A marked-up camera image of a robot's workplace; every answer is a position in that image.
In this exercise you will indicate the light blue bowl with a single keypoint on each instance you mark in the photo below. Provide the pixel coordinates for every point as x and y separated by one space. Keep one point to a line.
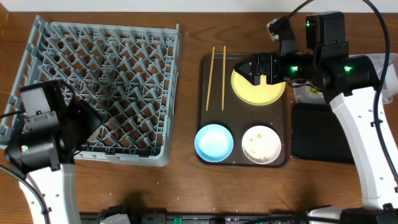
214 143

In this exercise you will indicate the grey plastic dish rack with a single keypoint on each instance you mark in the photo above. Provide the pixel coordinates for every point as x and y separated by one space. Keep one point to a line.
127 74

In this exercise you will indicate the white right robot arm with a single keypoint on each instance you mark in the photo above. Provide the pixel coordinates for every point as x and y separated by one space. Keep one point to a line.
352 87

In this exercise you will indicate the yellow green snack wrapper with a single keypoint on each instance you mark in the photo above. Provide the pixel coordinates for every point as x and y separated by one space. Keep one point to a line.
314 90

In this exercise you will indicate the black equipment strip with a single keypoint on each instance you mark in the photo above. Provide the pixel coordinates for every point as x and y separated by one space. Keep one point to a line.
161 216

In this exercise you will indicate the black waste tray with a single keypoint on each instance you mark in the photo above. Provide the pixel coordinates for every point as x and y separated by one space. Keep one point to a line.
317 135

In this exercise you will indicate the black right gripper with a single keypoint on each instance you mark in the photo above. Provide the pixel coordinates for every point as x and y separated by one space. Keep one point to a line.
271 60

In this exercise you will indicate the dark brown serving tray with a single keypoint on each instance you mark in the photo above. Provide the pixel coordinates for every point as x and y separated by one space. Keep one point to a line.
239 116

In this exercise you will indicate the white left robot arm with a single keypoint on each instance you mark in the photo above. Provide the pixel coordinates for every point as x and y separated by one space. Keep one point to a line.
42 157

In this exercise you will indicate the wooden chopstick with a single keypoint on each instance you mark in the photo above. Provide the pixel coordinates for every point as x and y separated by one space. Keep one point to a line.
210 78
223 78

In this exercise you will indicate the pink white bowl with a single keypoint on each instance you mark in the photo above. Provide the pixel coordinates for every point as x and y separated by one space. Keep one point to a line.
261 144

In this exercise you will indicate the yellow plate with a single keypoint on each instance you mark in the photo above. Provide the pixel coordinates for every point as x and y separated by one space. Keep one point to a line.
259 95

